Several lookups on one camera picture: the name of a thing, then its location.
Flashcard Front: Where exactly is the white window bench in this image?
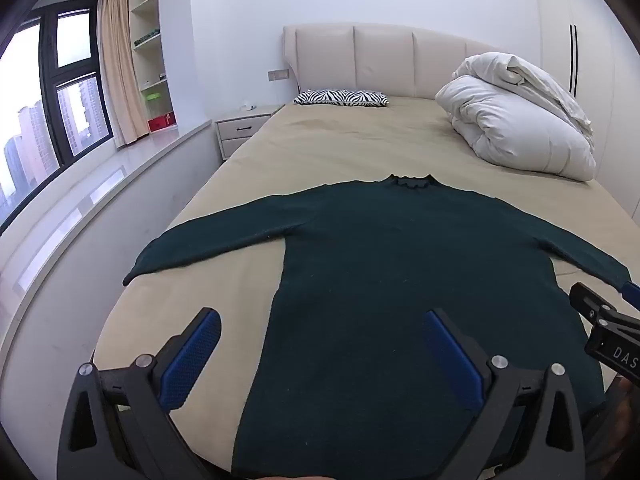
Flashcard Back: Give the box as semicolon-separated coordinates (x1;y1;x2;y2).
0;122;216;461

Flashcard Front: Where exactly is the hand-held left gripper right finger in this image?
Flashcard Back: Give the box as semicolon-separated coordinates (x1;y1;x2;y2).
424;308;586;480

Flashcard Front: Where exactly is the person's right forearm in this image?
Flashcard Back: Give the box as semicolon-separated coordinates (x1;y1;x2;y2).
585;375;640;480

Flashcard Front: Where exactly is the white wardrobe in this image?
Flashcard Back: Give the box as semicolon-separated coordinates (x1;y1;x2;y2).
532;0;640;211

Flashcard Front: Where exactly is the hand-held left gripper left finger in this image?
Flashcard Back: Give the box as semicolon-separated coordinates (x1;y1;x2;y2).
57;307;222;480

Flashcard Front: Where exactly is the white folded duvet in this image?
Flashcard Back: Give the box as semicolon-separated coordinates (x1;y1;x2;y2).
434;51;598;181

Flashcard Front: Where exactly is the beige curtain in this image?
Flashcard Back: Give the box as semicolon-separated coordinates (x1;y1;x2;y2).
96;0;151;148

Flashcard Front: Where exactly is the cream padded headboard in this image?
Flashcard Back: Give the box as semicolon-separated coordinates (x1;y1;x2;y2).
282;22;521;106

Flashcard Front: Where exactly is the white nightstand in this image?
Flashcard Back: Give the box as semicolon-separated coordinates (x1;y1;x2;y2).
215;104;286;161

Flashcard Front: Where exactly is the white shelf unit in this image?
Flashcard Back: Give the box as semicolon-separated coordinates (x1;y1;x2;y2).
127;0;178;133

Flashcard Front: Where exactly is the black framed window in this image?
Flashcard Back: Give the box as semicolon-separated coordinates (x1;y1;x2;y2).
0;0;113;236

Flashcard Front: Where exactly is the zebra print pillow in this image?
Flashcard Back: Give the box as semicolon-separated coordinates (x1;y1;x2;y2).
292;88;390;108

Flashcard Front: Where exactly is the green lidded clear container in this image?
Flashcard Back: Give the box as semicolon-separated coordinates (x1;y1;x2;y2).
144;91;174;121

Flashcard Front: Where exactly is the beige bed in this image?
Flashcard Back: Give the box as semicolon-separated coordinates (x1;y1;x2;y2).
92;22;640;480

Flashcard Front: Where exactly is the dark green sweater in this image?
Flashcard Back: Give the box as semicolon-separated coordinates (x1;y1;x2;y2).
122;173;632;480

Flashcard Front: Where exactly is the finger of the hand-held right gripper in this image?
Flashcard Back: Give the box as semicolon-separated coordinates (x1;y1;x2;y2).
620;280;640;311
569;282;618;323

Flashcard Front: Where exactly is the red box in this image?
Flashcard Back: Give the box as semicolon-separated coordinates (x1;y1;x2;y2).
146;112;177;133

